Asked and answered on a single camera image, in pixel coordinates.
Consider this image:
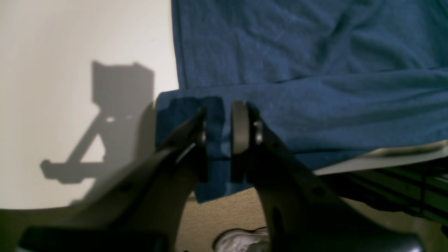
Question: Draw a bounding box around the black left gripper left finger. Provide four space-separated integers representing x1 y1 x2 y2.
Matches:
17 110 208 252

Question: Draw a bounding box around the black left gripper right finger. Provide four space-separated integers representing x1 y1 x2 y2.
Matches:
231 100 425 252

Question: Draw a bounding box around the dark blue T-shirt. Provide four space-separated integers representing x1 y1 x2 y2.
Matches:
156 0 448 203

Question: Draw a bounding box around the grey sneaker on floor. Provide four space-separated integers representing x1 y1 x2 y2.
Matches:
212 227 270 252

